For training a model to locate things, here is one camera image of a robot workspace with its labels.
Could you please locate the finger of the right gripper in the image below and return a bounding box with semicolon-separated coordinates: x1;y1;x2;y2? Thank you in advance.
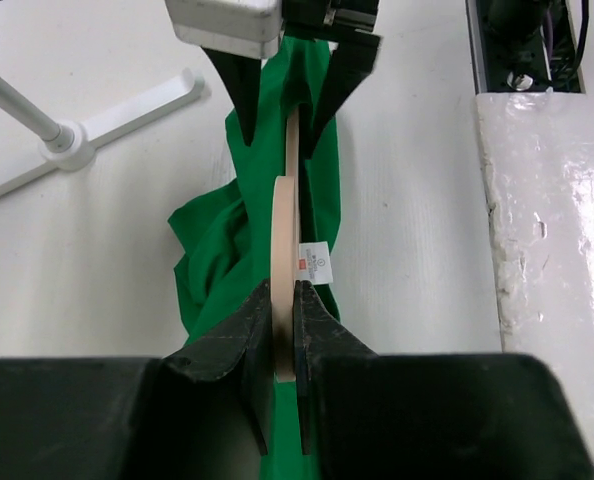
304;33;381;159
204;48;261;146

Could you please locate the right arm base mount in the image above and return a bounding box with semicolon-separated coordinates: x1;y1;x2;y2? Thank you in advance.
465;0;590;94

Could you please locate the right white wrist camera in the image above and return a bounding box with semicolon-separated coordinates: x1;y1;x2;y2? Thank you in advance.
165;0;283;59

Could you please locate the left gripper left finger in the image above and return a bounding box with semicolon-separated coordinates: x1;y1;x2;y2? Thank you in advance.
164;279;274;455

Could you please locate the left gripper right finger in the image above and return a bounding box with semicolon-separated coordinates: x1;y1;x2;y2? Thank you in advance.
293;281;377;455

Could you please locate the beige plastic hanger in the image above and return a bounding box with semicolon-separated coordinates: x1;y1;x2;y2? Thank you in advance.
270;109;300;383

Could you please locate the green t shirt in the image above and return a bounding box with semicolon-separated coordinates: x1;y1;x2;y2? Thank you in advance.
168;37;341;479

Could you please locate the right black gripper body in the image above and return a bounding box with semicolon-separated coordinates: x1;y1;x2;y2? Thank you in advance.
281;0;380;42

